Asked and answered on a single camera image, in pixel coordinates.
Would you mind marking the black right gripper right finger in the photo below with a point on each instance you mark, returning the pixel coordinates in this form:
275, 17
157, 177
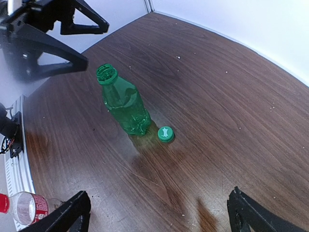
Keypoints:
245, 215

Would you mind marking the clear bottle red label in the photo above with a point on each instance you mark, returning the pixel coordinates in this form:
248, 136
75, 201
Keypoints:
29, 208

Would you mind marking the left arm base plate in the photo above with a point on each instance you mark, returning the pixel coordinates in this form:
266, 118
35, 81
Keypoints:
12, 130

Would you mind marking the left rear aluminium post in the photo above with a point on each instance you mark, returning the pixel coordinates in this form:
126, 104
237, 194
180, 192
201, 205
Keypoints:
149, 6

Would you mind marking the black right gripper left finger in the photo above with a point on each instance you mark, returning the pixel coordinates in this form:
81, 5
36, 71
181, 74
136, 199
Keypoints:
72, 216

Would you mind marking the red bottle cap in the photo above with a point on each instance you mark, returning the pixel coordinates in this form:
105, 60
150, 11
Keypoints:
4, 203

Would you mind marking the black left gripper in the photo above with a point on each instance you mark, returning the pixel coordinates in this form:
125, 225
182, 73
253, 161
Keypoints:
30, 53

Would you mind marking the green bottle cap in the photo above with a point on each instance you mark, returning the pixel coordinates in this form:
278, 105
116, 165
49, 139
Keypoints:
165, 134

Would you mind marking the front aluminium frame rail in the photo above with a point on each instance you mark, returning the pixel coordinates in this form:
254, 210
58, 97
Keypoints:
17, 170

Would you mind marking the green plastic bottle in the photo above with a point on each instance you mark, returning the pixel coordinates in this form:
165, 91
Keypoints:
123, 101

